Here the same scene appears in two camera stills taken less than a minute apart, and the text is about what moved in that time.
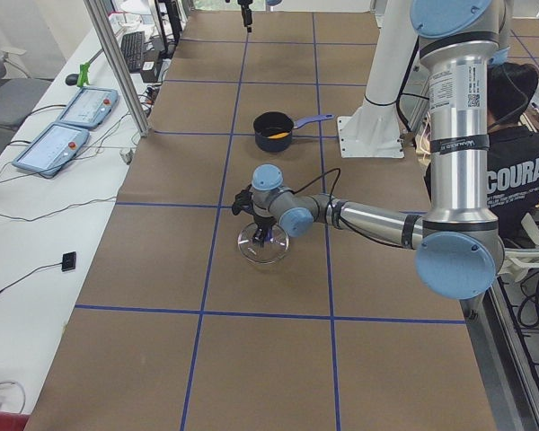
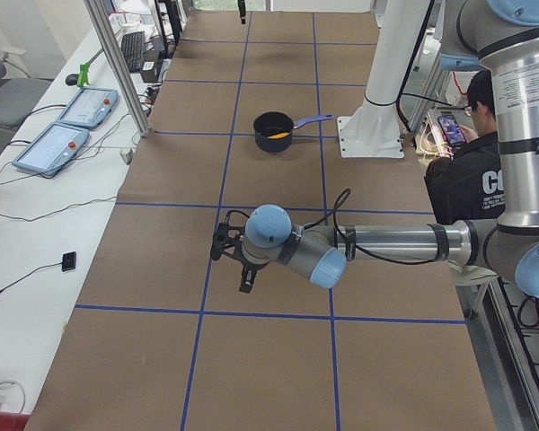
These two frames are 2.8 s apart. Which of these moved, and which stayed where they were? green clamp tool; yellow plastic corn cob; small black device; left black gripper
Moved: left black gripper
Stayed: small black device; yellow plastic corn cob; green clamp tool
